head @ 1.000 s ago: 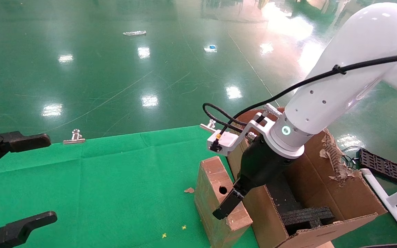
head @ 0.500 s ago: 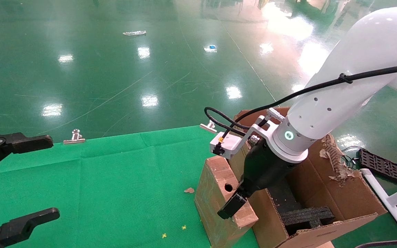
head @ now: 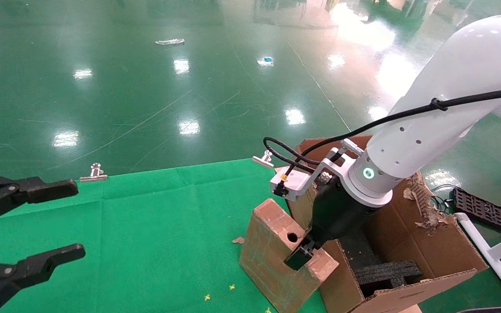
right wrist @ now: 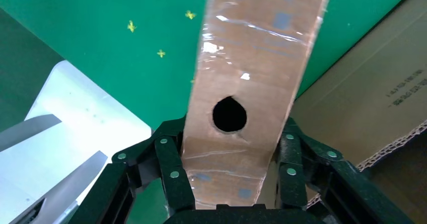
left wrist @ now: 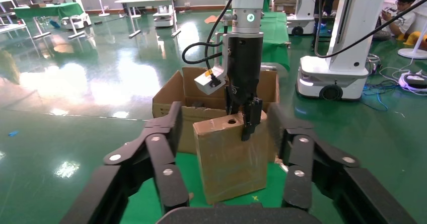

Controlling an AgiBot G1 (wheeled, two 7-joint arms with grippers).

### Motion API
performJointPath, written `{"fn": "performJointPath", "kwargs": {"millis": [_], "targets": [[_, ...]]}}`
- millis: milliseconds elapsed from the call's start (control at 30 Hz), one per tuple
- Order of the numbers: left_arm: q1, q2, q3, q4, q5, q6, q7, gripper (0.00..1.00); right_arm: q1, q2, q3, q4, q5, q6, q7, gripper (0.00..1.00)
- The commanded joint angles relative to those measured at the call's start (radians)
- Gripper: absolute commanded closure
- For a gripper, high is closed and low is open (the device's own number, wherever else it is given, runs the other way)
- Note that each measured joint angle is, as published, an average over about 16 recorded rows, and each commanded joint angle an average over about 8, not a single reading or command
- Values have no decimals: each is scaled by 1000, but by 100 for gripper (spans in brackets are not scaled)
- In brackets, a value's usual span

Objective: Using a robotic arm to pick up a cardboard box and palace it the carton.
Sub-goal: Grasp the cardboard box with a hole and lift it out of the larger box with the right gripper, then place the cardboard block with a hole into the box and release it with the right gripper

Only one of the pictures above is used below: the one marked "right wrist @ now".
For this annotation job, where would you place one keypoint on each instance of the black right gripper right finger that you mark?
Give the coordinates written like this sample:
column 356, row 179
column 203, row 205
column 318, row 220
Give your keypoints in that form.
column 333, row 182

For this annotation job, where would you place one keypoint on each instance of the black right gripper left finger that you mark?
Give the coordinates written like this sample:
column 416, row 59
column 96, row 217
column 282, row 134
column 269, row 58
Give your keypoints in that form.
column 173, row 179

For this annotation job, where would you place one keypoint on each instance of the small long cardboard box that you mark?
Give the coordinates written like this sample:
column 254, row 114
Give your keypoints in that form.
column 253, row 65

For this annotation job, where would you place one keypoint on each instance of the large open cardboard carton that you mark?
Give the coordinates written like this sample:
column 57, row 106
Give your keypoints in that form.
column 367, row 99

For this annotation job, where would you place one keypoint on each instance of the white robot chassis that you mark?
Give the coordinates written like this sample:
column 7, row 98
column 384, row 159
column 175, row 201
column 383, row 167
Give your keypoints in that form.
column 83, row 115

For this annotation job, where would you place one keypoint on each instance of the green table cloth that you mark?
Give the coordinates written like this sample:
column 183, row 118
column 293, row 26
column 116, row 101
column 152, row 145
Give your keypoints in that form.
column 100, row 15

